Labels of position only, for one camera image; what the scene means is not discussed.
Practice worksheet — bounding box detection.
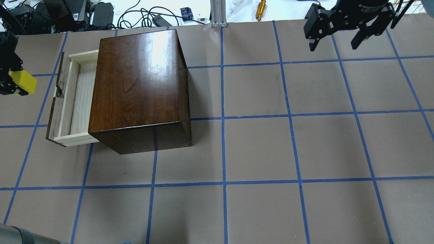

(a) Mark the wooden drawer with white handle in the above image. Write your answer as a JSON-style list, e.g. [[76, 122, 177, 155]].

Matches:
[[45, 50, 99, 147]]

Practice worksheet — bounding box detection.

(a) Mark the yellow cube block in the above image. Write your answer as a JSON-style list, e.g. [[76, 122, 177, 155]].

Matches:
[[9, 70, 37, 96]]

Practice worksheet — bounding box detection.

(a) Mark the small blue device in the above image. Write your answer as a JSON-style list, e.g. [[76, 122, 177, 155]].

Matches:
[[180, 7, 193, 22]]

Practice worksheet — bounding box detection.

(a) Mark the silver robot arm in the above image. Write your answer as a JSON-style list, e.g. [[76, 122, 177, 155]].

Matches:
[[0, 224, 65, 244]]

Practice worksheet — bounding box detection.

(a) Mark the aluminium frame post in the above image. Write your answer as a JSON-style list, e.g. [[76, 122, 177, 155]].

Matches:
[[210, 0, 228, 28]]

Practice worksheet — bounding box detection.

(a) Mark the dark wooden drawer cabinet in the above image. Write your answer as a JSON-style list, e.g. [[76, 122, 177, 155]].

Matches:
[[88, 29, 193, 155]]

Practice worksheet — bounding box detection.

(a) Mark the black laptop power brick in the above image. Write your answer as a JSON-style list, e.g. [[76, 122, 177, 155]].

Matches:
[[92, 2, 114, 26]]

